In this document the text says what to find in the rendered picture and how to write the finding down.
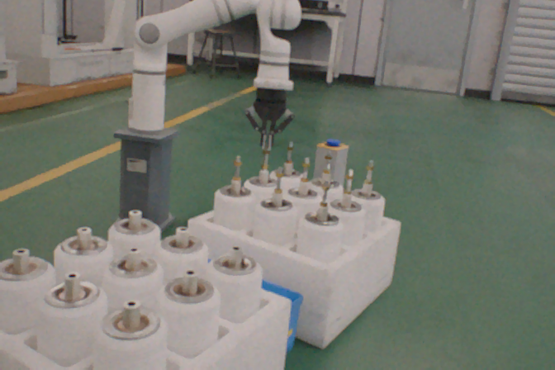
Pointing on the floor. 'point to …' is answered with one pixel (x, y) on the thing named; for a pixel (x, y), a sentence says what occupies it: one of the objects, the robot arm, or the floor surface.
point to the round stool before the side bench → (215, 52)
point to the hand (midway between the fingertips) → (267, 141)
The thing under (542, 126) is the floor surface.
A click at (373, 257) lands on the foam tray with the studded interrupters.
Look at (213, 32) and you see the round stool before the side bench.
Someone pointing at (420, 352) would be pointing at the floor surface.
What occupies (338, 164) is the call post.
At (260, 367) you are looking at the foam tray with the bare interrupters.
